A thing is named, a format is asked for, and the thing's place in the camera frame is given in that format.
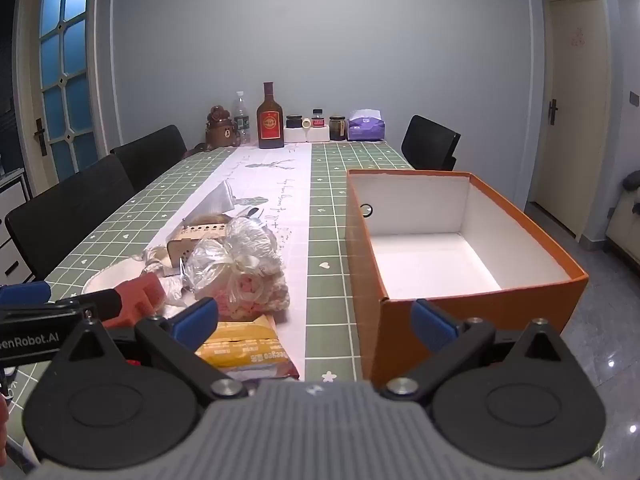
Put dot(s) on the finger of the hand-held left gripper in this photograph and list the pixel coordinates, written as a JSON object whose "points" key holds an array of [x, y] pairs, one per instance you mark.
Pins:
{"points": [[95, 304], [25, 292]]}

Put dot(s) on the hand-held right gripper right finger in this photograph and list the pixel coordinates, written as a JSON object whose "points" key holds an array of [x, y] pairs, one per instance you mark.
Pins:
{"points": [[432, 325]]}

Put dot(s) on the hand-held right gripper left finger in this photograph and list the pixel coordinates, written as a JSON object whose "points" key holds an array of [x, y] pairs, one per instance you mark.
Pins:
{"points": [[195, 321]]}

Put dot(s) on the white soft cloth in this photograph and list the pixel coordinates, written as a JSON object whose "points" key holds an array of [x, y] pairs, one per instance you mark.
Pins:
{"points": [[107, 277]]}

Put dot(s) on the red soft toy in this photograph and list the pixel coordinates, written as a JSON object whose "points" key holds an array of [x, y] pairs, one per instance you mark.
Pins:
{"points": [[140, 297]]}

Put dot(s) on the orange cardboard box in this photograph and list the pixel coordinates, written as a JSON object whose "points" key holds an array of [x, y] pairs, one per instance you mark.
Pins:
{"points": [[430, 255]]}

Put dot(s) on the yellow snack packet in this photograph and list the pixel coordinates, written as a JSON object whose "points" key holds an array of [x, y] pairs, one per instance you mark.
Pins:
{"points": [[245, 345]]}

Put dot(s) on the white cabinet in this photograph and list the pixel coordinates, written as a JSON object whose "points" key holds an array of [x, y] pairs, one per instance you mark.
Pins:
{"points": [[12, 220]]}

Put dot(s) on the black chair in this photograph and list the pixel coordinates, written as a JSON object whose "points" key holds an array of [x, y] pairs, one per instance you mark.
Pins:
{"points": [[60, 220], [150, 152], [430, 142]]}

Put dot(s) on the perforated wooden box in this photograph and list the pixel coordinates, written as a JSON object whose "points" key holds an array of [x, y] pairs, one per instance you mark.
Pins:
{"points": [[195, 240]]}

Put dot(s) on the clear wrapped bundle with ribbon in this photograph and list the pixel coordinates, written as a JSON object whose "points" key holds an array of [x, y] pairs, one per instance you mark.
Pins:
{"points": [[240, 250]]}

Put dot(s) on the white plastic bag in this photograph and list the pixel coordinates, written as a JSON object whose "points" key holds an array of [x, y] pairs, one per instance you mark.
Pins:
{"points": [[220, 200]]}

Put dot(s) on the green checked tablecloth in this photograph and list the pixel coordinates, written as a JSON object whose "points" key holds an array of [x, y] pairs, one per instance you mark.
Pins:
{"points": [[330, 240]]}

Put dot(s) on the white printed table runner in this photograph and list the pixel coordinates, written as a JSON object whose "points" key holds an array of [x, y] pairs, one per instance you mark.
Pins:
{"points": [[290, 195]]}

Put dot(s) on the clear water bottle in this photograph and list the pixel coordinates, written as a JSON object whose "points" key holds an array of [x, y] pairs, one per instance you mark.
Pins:
{"points": [[242, 120]]}

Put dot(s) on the brown liquor bottle red label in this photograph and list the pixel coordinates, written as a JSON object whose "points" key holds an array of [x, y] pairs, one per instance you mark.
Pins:
{"points": [[270, 127]]}

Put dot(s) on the purple tissue pack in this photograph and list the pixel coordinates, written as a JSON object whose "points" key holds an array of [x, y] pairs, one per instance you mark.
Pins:
{"points": [[366, 127]]}

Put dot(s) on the white small box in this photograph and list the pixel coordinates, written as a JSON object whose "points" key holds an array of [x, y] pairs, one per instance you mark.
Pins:
{"points": [[317, 134], [296, 136]]}

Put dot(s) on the dark glass jar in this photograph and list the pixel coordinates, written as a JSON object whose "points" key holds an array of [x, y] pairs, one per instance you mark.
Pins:
{"points": [[337, 129]]}

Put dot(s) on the glass panel door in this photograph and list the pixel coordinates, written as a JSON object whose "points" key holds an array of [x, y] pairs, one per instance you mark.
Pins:
{"points": [[65, 75]]}

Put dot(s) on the black small jar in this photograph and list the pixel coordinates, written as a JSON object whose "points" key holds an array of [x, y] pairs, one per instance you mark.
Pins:
{"points": [[294, 122]]}

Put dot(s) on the small ink bottle red label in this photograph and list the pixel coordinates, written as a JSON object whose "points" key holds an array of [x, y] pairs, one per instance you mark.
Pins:
{"points": [[317, 120]]}

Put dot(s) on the cream plain door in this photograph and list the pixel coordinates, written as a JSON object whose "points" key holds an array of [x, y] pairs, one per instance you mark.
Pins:
{"points": [[570, 110]]}

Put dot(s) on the wall light switch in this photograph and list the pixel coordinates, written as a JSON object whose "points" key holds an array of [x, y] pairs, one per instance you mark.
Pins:
{"points": [[634, 99]]}

